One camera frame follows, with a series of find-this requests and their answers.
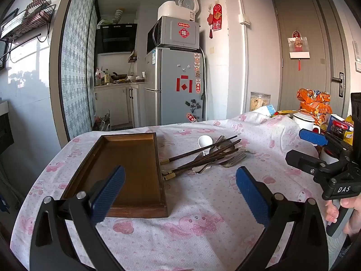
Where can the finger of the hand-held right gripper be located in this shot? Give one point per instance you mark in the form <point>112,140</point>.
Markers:
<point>301,161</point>
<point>313,137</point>

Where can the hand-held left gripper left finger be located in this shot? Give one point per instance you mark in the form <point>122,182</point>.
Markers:
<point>108,194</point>

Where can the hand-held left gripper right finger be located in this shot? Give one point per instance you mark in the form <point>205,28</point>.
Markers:
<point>252,197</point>

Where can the brown wooden tray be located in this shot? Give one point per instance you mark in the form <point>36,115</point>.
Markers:
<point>127,169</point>

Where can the large metal spoon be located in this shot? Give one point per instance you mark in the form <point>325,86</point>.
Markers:
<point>224,146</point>

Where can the white ceramic spoon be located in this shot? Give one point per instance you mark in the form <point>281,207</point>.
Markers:
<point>203,141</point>

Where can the person's right hand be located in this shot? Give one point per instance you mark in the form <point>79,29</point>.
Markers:
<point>355,214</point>

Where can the white mug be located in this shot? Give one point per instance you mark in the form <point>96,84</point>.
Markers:
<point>303,122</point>

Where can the orange snack bag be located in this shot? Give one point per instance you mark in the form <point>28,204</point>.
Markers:
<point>314,104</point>

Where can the metal fork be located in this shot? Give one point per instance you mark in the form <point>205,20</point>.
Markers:
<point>238,157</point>
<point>229,163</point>

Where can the grey room door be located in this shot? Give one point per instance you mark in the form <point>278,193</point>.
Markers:
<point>307,90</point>

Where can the blue tissue pack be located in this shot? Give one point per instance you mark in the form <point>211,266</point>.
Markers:
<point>268,109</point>

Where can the small metal spoon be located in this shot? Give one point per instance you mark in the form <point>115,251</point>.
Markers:
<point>200,168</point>

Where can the clear plastic jar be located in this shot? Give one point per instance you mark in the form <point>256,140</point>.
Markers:
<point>259,101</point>

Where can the pink printed tablecloth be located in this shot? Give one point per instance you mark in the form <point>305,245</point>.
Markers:
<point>197,231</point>

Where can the white kitchen cabinet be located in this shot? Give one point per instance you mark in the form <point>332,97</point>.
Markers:
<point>115,104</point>

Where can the cooking oil bottle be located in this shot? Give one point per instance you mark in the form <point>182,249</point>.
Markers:
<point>98,79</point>

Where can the black wok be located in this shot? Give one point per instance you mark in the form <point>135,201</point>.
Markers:
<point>118,76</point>

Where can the silver refrigerator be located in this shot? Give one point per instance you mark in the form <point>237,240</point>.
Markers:
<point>172,90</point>

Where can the patterned sliding door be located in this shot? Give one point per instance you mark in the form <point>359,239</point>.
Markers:
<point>76,70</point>

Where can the red hanging ornament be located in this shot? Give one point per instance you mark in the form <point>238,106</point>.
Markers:
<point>216,17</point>

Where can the black range hood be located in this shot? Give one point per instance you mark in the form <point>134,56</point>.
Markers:
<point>117,38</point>

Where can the silver microwave oven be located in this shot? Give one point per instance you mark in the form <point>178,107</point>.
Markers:
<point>177,32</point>

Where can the white rice cooker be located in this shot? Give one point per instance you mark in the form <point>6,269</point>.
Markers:
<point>189,5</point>

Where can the white box appliance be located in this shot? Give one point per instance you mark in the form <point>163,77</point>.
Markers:
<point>167,10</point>

